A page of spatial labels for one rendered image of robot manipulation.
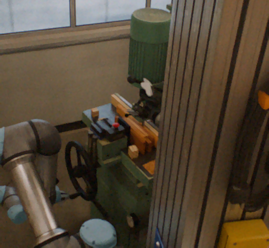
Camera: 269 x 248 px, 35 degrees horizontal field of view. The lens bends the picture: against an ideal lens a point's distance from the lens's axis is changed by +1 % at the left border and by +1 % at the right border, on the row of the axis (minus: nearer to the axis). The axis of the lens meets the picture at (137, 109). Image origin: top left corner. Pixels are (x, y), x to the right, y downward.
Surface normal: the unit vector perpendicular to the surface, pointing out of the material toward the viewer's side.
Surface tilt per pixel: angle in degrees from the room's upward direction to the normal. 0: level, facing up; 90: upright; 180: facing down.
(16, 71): 90
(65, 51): 90
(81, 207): 0
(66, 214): 1
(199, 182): 90
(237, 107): 90
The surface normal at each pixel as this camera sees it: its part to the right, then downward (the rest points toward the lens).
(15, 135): 0.30, -0.54
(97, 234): 0.17, -0.86
